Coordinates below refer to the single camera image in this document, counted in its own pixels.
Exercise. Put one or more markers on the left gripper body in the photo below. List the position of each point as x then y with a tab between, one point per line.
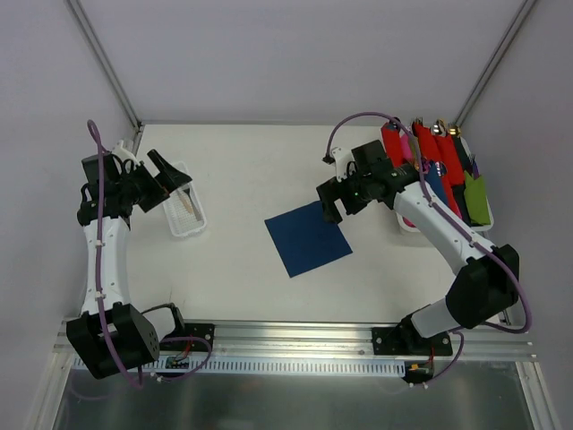
152	188

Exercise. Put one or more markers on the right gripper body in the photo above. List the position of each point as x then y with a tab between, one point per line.
338	199

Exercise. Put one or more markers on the wooden handle spoon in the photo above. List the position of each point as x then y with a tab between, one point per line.
185	198

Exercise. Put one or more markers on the blue paper napkin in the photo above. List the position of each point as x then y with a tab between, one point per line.
305	241

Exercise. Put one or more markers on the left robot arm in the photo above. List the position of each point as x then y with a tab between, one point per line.
111	334

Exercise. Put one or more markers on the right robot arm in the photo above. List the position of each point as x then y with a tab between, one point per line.
484	273

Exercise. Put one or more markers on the pink napkin roll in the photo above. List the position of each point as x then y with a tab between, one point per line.
408	153

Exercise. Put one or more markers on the green napkin roll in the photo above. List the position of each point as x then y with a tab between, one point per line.
476	200

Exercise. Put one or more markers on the small white basket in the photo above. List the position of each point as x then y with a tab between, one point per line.
184	212

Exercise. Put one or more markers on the large white tray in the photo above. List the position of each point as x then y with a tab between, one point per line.
452	173

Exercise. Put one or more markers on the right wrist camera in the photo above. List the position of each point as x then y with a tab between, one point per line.
342	160

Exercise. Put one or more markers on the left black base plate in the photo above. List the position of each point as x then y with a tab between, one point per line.
198	330

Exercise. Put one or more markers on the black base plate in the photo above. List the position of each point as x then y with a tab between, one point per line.
396	341
198	330

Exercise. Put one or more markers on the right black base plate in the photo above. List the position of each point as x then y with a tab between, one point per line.
396	341

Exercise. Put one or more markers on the white cable duct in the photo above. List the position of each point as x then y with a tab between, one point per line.
278	366

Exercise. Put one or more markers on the aluminium rail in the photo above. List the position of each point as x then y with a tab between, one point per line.
350	340

